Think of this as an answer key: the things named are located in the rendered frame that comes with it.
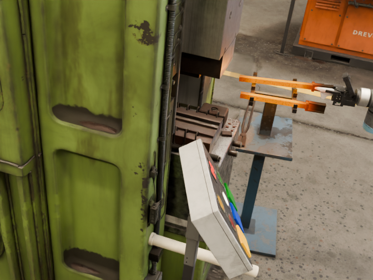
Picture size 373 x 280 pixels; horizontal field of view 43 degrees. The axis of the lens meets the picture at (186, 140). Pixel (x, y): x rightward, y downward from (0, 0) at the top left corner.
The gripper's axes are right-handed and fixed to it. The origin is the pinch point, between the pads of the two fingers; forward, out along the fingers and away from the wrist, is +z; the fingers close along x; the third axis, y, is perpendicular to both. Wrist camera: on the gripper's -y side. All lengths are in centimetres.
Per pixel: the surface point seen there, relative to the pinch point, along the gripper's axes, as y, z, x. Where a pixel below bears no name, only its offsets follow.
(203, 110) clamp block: 4, 52, -35
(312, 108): 6.3, 1.5, -12.4
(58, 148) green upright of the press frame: 2, 99, -85
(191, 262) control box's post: 22, 43, -108
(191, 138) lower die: 5, 53, -59
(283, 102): 5.2, 15.8, -13.3
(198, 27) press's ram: -44, 54, -65
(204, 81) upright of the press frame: -4, 54, -23
